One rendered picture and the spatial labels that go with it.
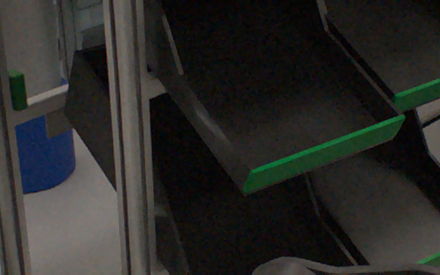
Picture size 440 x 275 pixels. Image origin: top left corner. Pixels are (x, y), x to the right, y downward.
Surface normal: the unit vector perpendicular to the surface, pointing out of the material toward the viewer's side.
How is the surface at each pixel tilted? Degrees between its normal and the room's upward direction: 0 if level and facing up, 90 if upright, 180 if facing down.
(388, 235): 25
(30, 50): 90
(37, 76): 90
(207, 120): 90
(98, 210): 0
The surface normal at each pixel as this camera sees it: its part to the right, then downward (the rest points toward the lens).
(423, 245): 0.23, -0.64
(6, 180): 0.71, 0.32
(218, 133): -0.81, 0.28
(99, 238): -0.01, -0.88
